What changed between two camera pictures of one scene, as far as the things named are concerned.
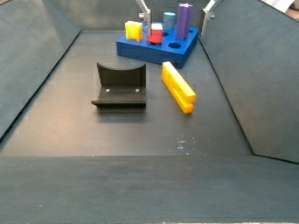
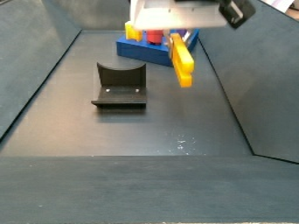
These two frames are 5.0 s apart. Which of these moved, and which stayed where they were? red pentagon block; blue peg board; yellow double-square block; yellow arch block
Moved: yellow double-square block
Stayed: red pentagon block; blue peg board; yellow arch block
